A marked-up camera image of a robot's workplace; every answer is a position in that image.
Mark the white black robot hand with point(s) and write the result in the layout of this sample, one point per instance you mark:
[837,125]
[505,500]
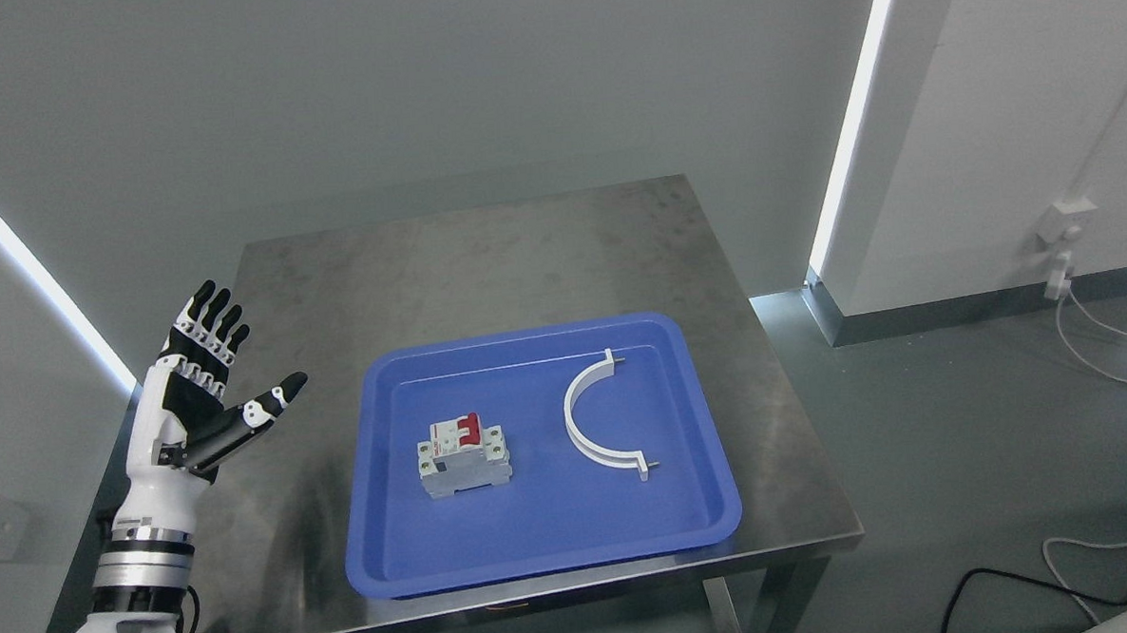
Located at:
[183,431]

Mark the white red circuit breaker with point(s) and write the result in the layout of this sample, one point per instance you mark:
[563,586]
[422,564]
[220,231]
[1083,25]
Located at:
[460,454]

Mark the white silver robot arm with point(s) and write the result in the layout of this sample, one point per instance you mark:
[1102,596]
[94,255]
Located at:
[142,579]

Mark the stainless steel table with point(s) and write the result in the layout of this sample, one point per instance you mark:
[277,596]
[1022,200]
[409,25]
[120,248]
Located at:
[271,531]

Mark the blue plastic tray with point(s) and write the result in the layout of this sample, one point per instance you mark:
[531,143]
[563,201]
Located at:
[559,511]

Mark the white curved pipe clamp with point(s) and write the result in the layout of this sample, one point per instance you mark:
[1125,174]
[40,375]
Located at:
[601,425]

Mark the white wall socket plug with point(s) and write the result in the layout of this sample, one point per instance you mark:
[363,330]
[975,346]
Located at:
[1063,223]

